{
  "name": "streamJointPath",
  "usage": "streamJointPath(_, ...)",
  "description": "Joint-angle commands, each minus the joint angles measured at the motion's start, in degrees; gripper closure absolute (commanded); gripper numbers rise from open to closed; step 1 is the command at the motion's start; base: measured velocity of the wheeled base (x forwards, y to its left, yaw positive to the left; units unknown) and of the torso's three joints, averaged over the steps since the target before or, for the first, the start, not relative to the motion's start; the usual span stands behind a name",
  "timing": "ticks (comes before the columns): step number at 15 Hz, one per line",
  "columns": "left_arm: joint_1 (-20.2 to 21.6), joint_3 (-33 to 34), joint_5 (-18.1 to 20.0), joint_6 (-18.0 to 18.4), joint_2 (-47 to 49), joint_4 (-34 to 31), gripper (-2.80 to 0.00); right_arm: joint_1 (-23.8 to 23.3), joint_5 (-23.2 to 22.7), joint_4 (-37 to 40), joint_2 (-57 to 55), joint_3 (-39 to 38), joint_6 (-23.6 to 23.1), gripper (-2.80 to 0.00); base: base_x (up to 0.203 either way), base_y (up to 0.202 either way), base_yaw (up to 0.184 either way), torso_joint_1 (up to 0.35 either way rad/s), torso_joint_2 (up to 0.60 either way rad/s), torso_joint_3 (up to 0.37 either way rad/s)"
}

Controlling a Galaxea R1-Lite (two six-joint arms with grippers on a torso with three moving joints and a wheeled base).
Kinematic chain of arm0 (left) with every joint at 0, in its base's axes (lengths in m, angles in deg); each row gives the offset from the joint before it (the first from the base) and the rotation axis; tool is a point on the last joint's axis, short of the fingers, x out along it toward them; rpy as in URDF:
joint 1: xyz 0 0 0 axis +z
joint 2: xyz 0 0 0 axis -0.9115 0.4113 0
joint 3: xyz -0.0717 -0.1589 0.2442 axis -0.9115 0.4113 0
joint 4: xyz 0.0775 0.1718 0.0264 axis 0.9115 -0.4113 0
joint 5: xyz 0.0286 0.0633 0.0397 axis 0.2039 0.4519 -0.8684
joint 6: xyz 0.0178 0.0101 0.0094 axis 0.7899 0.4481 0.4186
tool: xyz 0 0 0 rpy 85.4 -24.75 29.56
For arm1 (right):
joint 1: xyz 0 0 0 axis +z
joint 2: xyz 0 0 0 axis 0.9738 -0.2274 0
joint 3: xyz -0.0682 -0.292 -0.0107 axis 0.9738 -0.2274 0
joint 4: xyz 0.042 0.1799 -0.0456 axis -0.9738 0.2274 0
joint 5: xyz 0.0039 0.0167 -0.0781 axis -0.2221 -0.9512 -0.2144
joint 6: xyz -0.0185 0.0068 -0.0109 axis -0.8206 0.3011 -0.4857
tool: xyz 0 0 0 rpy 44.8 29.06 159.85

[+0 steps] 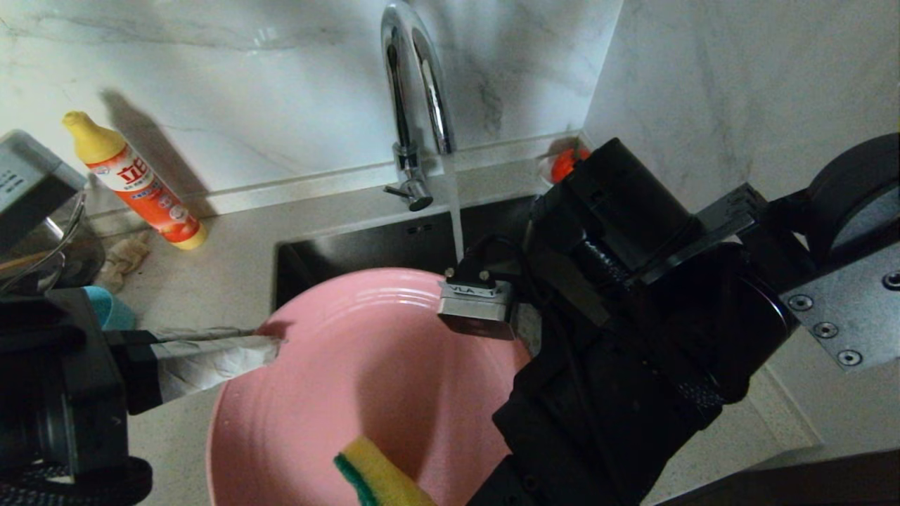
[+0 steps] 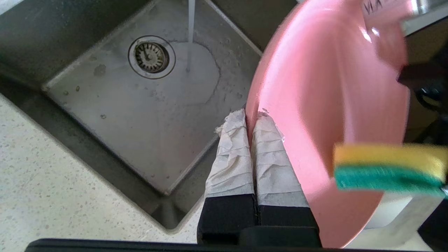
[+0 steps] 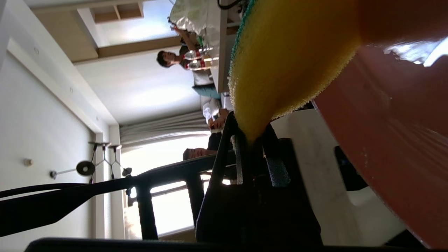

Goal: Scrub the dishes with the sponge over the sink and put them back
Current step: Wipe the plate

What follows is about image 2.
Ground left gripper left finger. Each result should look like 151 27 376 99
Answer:
197 108 258 244

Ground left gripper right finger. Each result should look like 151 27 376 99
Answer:
250 110 321 245

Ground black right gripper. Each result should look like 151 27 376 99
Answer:
397 52 448 144

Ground yellow green sponge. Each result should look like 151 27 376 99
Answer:
332 143 448 198

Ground pink plate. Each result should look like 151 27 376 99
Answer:
245 0 412 249

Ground stainless steel sink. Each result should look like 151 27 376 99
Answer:
0 0 298 233

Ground round sink drain strainer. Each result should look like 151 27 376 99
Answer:
128 35 176 80

